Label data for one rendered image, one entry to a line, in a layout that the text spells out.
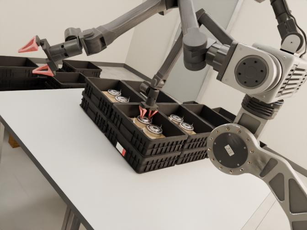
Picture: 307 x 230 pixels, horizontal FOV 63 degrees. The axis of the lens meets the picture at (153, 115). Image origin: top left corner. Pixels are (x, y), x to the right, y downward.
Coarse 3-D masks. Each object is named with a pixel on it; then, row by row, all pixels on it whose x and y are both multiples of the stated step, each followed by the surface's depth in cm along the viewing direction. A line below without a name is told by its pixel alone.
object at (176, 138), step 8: (120, 104) 154; (128, 104) 158; (136, 104) 162; (120, 112) 144; (128, 120) 139; (168, 120) 156; (136, 128) 134; (144, 136) 129; (176, 136) 139; (184, 136) 142
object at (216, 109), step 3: (213, 108) 324; (216, 108) 328; (219, 108) 337; (222, 108) 338; (216, 111) 334; (219, 111) 341; (222, 111) 338; (225, 111) 336; (228, 111) 333; (222, 114) 339; (225, 114) 336; (228, 114) 333; (231, 114) 331; (225, 117) 307; (228, 117) 334; (231, 117) 331; (234, 117) 329; (231, 120) 303
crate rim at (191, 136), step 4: (156, 104) 174; (160, 104) 177; (164, 104) 179; (168, 104) 181; (172, 104) 185; (176, 104) 187; (184, 108) 185; (160, 112) 163; (196, 116) 178; (172, 120) 157; (176, 124) 154; (180, 128) 151; (212, 128) 167; (208, 132) 159; (188, 136) 146; (192, 136) 148; (196, 136) 150; (200, 136) 153; (204, 136) 156
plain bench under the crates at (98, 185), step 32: (0, 96) 162; (32, 96) 175; (64, 96) 191; (0, 128) 169; (32, 128) 142; (64, 128) 153; (96, 128) 165; (0, 160) 181; (32, 160) 124; (64, 160) 127; (96, 160) 135; (64, 192) 109; (96, 192) 115; (128, 192) 121; (160, 192) 129; (192, 192) 138; (224, 192) 147; (256, 192) 158; (64, 224) 121; (96, 224) 100; (128, 224) 105; (160, 224) 110; (192, 224) 116; (224, 224) 123
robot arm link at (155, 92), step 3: (150, 87) 155; (147, 90) 157; (150, 90) 154; (153, 90) 153; (156, 90) 154; (150, 93) 154; (153, 93) 153; (156, 93) 154; (150, 96) 155; (153, 96) 154; (156, 96) 155
